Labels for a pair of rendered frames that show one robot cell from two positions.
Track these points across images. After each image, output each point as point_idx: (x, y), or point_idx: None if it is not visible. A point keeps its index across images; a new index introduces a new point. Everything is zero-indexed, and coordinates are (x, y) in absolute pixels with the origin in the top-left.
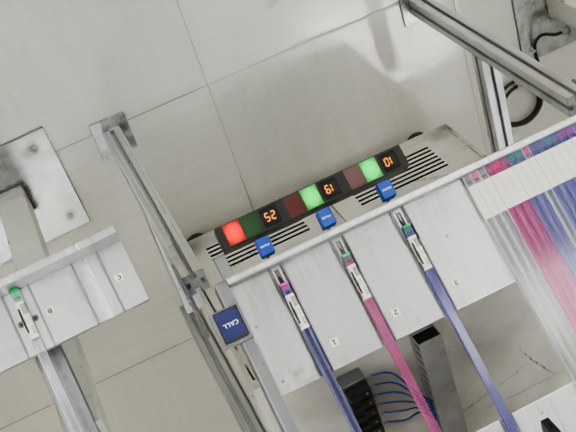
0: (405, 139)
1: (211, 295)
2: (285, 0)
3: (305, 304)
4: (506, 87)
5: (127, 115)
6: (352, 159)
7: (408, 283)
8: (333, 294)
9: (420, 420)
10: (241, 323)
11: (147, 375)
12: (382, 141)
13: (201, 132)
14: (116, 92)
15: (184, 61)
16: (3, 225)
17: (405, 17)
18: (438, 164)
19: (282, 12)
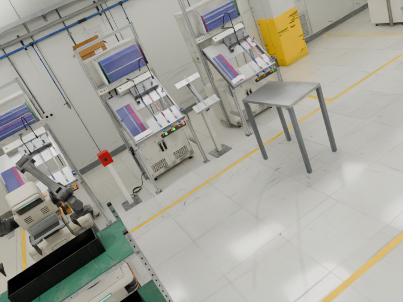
0: (157, 179)
1: (186, 139)
2: (182, 183)
3: (173, 115)
4: (140, 190)
5: (204, 163)
6: (166, 174)
7: (159, 119)
8: (169, 117)
9: None
10: (180, 109)
11: (195, 144)
12: (161, 177)
13: (192, 166)
14: (207, 165)
15: (197, 171)
16: (219, 141)
17: (160, 189)
18: (152, 167)
19: (182, 181)
